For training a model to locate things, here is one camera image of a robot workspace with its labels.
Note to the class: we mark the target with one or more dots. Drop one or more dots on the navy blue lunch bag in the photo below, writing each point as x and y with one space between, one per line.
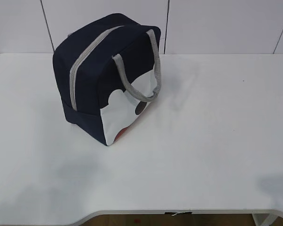
107 73

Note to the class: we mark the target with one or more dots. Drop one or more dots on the black tape on table edge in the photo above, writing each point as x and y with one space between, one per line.
178 213

